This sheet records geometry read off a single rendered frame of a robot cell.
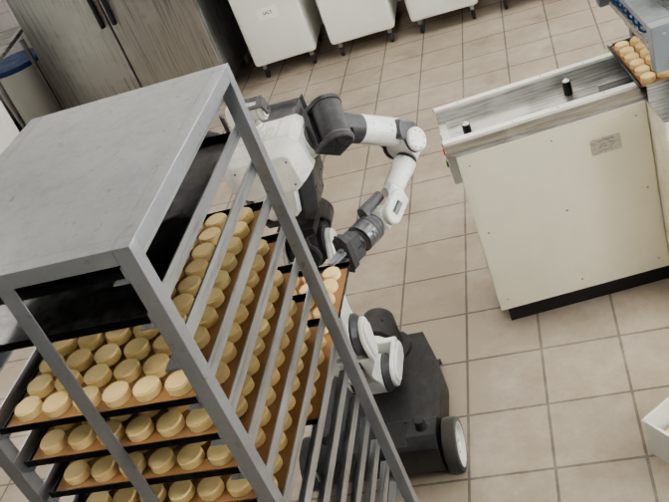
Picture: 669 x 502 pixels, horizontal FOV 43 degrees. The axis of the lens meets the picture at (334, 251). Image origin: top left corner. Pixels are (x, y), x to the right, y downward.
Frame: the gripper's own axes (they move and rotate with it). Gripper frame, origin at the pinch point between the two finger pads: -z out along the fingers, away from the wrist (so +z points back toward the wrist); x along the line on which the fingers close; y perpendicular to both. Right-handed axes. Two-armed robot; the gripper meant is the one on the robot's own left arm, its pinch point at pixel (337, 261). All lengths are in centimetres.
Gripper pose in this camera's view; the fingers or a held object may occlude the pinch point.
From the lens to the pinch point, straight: 244.6
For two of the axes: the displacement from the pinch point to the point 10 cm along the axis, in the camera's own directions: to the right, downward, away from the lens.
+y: 7.4, 1.3, -6.5
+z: 5.9, -6.0, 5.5
